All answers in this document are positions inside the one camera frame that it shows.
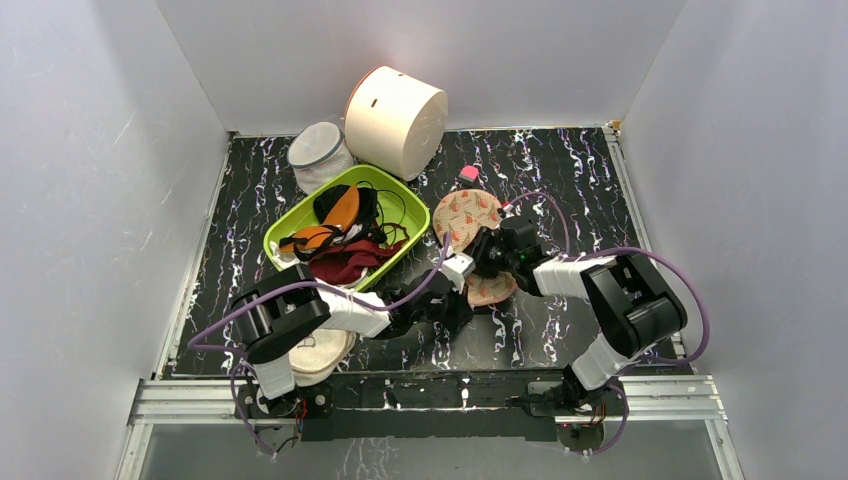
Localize floral mesh laundry bag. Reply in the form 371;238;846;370
432;189;517;307

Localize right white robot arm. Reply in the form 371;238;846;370
465;216;688;414

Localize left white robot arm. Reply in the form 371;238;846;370
230;255;473;416

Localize maroon bra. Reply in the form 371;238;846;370
308;240;406;286

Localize orange black bra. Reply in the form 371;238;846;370
277;185;387;262

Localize cream round mesh laundry bag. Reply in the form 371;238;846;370
288;329;357;387

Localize white mesh cylindrical laundry bag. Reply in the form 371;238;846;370
286;122;355;194

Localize pink small block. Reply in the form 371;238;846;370
457;165;480;187

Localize green plastic bin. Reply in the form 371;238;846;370
263;164;431;292

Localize white garment in bin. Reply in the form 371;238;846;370
271;250;300;271

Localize white cylindrical container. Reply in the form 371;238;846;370
344;66;448;182

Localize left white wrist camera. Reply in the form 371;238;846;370
439;253;475;293

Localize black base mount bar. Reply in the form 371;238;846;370
232;368;626;445

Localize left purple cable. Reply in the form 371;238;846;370
187;230;455;458

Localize aluminium frame rail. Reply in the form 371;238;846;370
119;369;744;479

